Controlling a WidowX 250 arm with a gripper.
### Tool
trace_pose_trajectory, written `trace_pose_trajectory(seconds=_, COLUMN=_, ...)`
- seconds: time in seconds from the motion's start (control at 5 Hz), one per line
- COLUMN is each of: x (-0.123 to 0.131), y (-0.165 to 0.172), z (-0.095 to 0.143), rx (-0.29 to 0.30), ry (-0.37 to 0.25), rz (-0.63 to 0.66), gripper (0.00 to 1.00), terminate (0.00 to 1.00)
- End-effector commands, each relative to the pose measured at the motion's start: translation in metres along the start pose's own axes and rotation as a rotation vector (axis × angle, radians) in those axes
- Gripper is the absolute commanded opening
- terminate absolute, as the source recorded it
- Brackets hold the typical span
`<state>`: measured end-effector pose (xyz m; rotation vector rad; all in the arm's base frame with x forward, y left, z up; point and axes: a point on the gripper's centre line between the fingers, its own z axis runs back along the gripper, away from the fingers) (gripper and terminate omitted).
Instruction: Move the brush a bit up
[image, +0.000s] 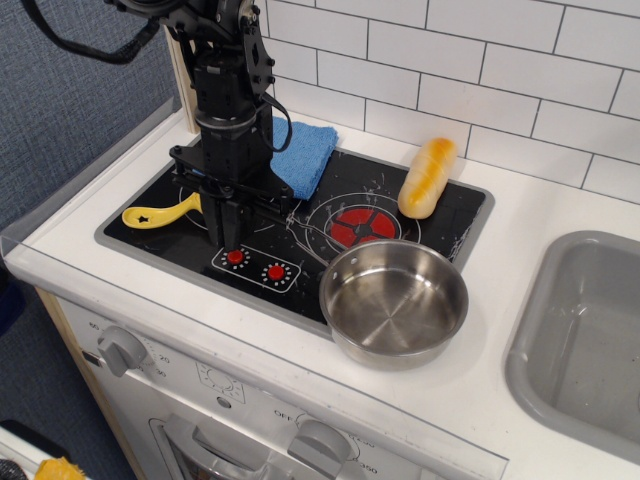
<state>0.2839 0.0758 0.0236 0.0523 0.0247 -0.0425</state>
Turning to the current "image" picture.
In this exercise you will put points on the grey right oven knob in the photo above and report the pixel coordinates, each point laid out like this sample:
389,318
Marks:
320,447

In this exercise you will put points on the blue folded cloth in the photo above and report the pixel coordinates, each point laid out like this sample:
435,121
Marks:
302,164

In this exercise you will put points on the grey oven knob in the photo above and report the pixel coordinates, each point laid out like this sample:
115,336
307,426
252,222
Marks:
320,447
120,350

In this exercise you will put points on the oven door with handle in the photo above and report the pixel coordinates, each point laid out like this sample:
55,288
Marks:
213,450

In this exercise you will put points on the toy bread loaf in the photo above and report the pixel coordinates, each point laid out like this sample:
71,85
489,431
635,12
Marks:
426,179

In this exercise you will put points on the yellow dish brush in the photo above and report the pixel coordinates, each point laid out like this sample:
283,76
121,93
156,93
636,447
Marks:
146,218

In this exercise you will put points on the black toy stove top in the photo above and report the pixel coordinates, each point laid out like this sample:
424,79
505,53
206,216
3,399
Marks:
277,270

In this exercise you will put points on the grey sink basin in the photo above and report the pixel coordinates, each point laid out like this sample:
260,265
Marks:
573,365

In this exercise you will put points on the yellow object bottom left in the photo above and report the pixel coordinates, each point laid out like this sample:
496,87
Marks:
51,469

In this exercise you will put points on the stainless steel saucepan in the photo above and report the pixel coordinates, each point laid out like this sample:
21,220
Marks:
392,304

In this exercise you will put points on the grey left oven knob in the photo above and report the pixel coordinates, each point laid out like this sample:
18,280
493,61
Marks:
120,350

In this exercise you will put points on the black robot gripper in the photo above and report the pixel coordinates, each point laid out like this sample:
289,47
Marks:
231,171

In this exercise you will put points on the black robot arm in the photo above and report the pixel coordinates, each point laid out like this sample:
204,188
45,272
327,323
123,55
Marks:
230,71

